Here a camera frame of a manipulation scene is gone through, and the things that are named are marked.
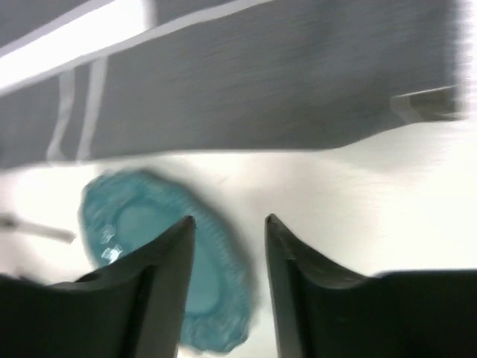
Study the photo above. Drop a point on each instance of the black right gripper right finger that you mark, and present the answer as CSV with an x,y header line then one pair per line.
x,y
321,309

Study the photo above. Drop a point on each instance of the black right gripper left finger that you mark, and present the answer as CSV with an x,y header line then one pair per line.
x,y
161,272

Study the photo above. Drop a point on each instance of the teal ceramic plate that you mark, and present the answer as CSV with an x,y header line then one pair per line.
x,y
120,212

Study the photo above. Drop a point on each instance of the grey striped cloth placemat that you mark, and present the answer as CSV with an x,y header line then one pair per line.
x,y
236,75

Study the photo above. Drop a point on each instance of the silver metal fork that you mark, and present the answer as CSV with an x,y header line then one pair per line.
x,y
12,223

